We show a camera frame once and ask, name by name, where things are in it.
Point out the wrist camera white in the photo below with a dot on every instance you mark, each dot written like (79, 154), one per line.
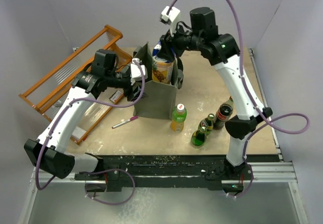
(136, 75)
(170, 16)

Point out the green glass bottle rear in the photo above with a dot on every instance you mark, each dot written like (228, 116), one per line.
(208, 123)

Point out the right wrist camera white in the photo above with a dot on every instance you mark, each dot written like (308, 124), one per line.
(170, 16)

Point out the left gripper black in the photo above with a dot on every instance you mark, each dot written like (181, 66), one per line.
(132, 95)

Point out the orange wooden rack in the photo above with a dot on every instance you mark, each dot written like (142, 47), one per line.
(48, 94)

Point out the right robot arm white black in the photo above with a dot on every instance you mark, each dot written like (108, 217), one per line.
(222, 51)

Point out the pink white marker pen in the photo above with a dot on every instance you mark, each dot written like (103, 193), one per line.
(124, 122)

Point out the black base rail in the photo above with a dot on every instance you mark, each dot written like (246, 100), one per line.
(171, 171)

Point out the aluminium frame rail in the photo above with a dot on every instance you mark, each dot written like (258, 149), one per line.
(165, 189)

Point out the green glass bottle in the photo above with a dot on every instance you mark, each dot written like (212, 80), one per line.
(208, 123)
(198, 138)

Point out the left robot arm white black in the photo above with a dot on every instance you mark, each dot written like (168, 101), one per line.
(48, 151)

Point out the green tea plastic bottle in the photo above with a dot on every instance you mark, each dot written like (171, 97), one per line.
(179, 116)

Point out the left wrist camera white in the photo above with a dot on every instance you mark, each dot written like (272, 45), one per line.
(136, 75)

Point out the green canvas bag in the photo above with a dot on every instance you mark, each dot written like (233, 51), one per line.
(159, 99)

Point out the blue yellow juice carton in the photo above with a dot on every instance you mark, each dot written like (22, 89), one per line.
(161, 69)

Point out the green glass bottle front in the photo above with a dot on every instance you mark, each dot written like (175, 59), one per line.
(198, 138)

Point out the cola glass bottle red cap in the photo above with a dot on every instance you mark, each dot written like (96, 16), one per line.
(223, 114)

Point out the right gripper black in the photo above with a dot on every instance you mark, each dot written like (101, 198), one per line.
(166, 50)

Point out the small red white box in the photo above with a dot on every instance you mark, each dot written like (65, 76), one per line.
(116, 96)

